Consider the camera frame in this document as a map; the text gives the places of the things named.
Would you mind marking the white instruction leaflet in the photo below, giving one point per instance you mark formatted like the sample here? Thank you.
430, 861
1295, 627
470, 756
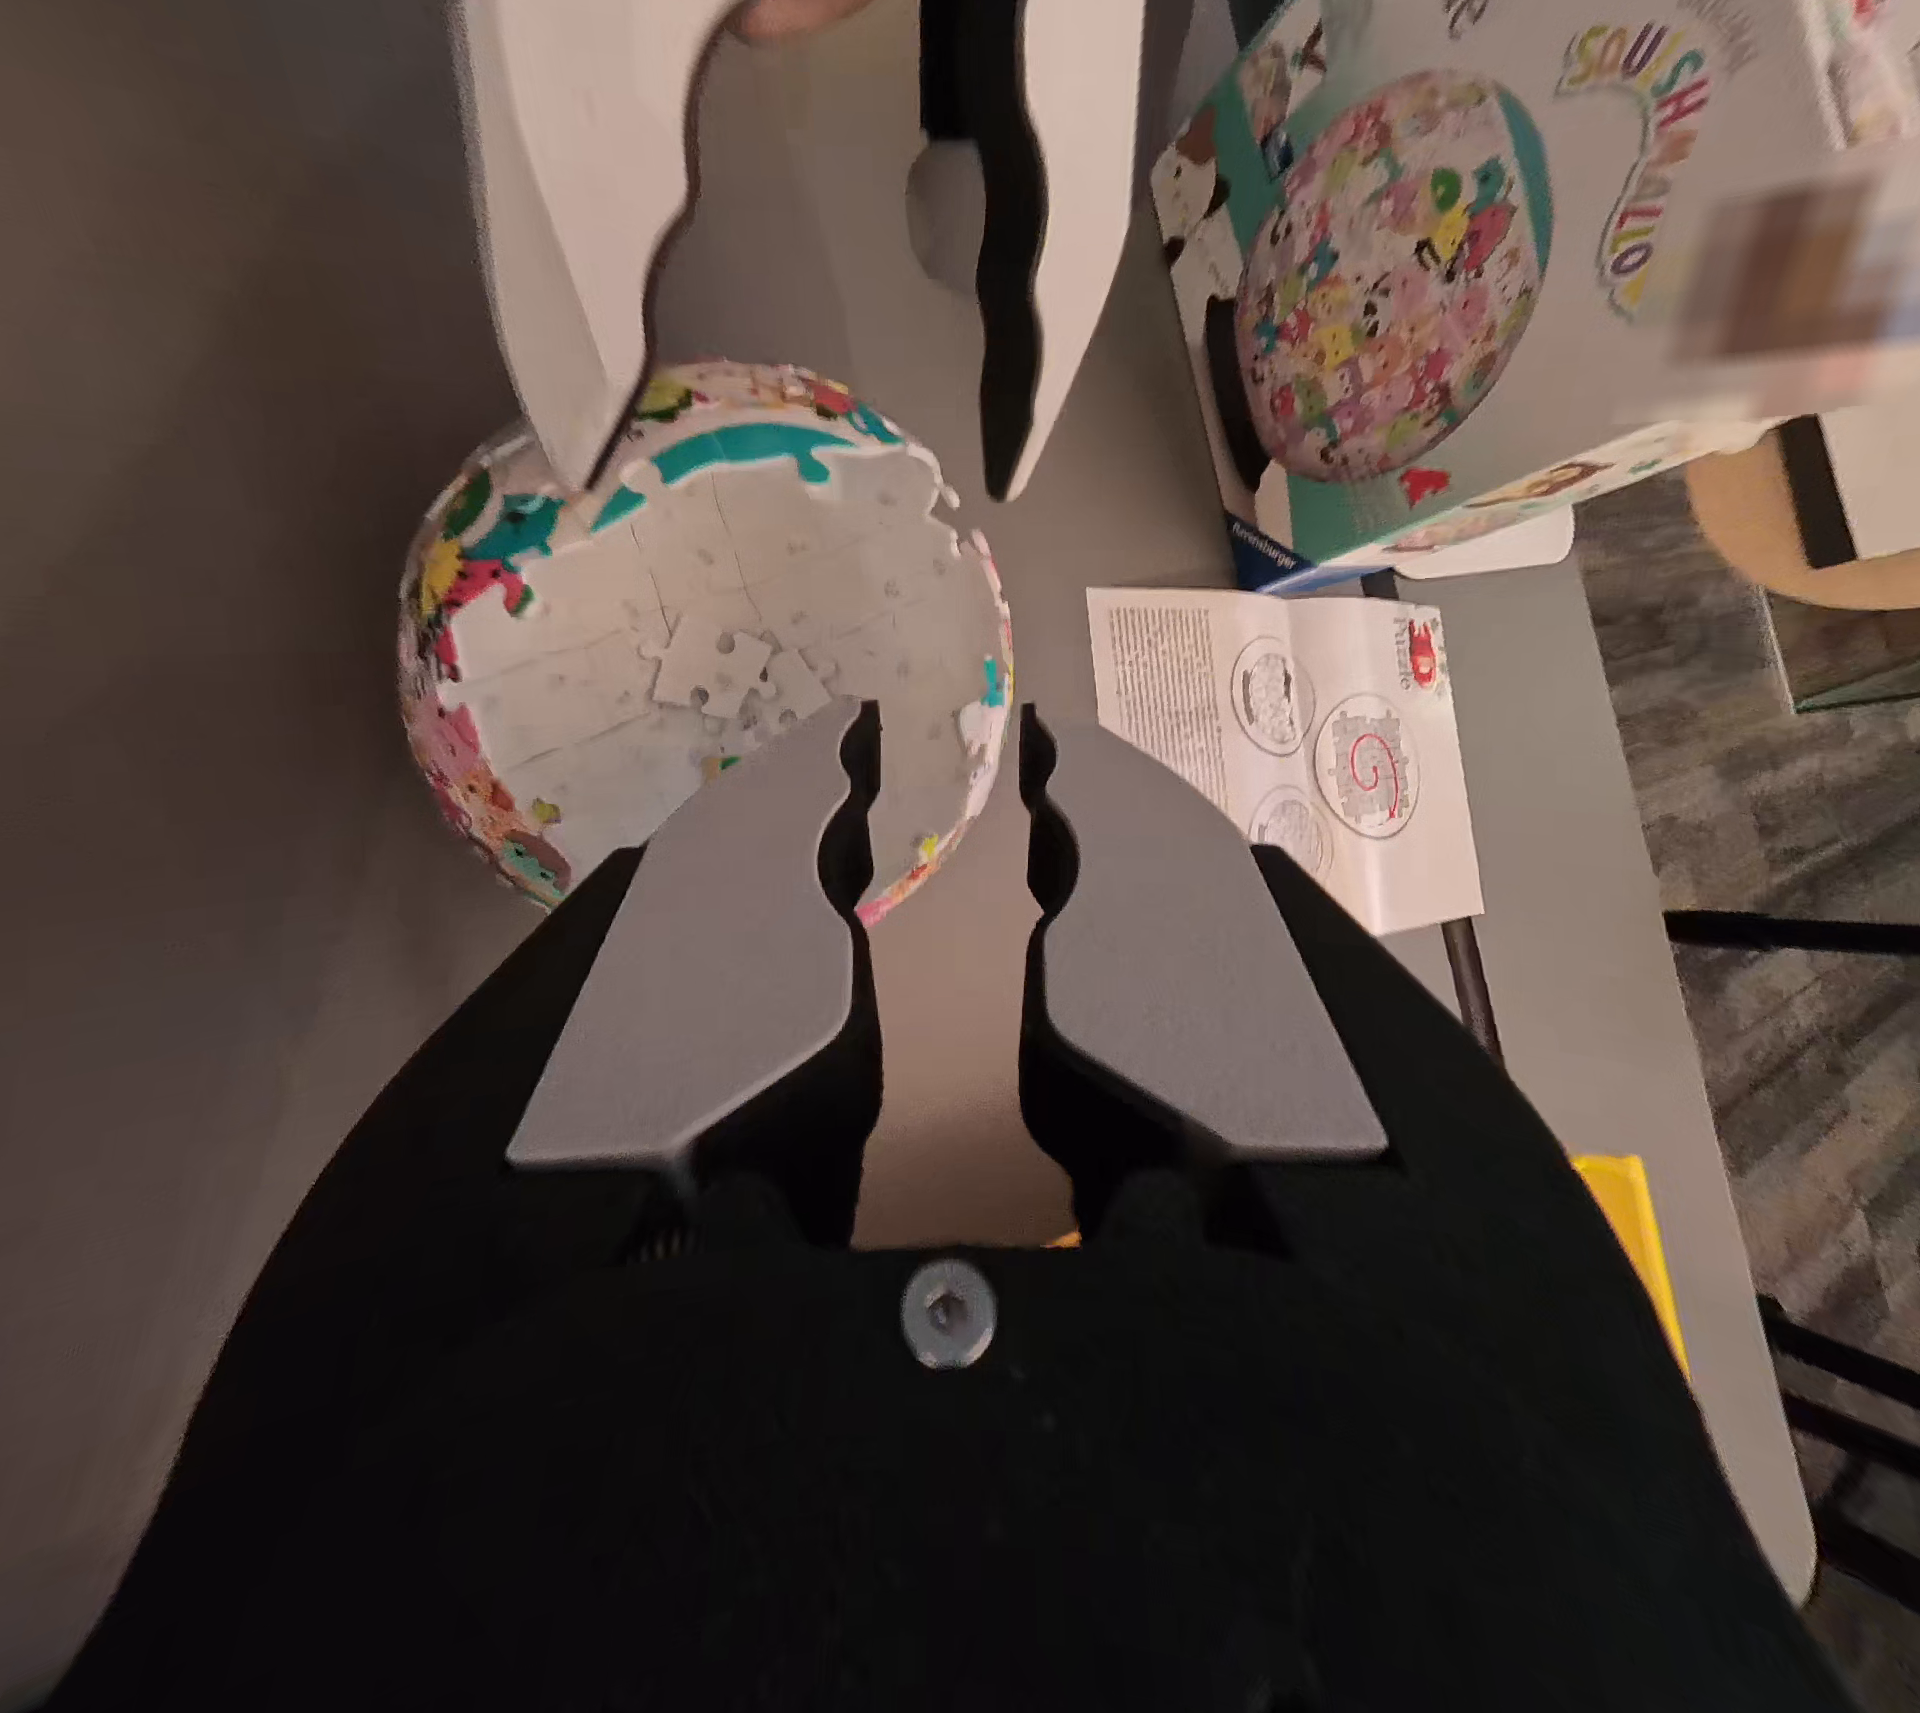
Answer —
1291, 724

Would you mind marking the white stand foot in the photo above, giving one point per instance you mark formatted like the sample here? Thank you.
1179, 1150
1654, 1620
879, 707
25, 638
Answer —
1437, 544

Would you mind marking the puzzle ball cardboard box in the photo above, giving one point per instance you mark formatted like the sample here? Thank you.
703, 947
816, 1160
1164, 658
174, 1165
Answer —
1497, 15

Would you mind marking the colourful puzzle ball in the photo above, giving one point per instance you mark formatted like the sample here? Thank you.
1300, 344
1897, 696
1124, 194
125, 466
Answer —
599, 630

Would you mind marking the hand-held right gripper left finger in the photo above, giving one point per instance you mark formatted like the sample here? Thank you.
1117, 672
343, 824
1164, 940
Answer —
708, 995

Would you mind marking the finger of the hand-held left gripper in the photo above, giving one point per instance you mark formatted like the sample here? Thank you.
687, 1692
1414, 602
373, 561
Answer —
599, 91
1089, 166

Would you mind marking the upturned white puzzle piece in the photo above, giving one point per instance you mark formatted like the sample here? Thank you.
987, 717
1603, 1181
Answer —
715, 671

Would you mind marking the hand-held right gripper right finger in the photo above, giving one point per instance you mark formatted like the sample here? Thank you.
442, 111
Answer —
1202, 995

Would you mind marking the yellow plastic bin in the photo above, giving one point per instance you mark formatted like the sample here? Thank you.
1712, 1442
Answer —
1636, 1230

